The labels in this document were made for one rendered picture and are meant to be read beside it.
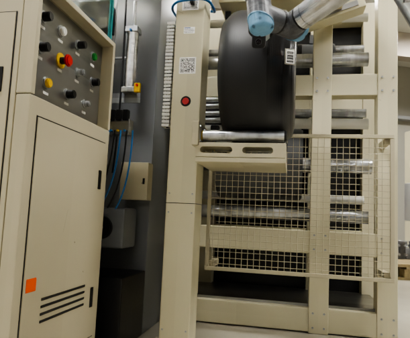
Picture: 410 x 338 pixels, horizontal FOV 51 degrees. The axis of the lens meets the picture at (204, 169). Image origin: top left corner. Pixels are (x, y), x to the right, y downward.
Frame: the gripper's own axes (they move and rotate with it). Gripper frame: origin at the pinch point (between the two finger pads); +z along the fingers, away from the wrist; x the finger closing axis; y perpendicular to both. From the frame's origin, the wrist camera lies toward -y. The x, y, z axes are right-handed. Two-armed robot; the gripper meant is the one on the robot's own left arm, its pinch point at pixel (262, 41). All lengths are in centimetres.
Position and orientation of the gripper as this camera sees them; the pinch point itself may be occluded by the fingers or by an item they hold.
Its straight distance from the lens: 169.3
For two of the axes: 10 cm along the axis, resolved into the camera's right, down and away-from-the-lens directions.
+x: -9.8, -0.2, 2.0
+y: 0.7, -9.7, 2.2
